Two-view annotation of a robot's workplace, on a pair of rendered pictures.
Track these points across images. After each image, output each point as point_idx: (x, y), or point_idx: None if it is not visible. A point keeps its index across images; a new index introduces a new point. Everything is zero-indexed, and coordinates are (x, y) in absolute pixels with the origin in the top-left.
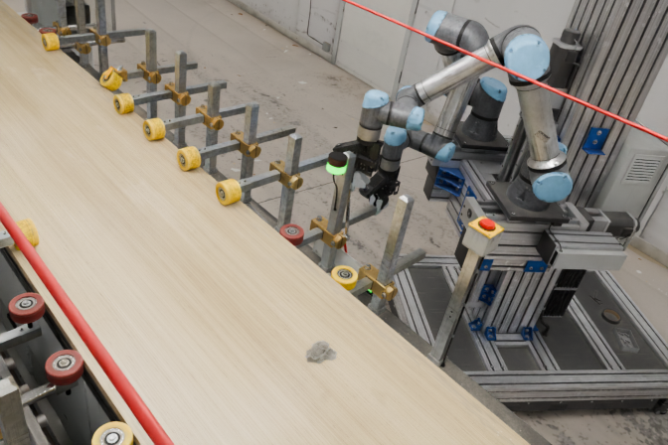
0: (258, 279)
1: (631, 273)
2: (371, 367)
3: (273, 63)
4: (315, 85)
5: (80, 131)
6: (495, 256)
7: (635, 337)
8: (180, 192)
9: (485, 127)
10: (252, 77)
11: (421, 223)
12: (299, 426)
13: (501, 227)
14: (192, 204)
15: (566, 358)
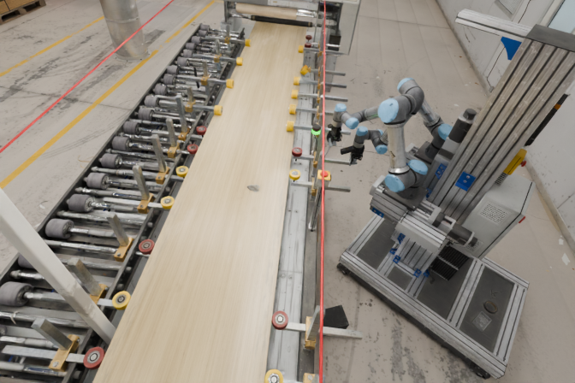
0: (265, 157)
1: (572, 314)
2: (263, 202)
3: (450, 89)
4: (463, 109)
5: (273, 85)
6: (381, 210)
7: (494, 327)
8: (278, 119)
9: (433, 151)
10: (428, 93)
11: None
12: (222, 199)
13: (328, 178)
14: (276, 125)
15: (429, 298)
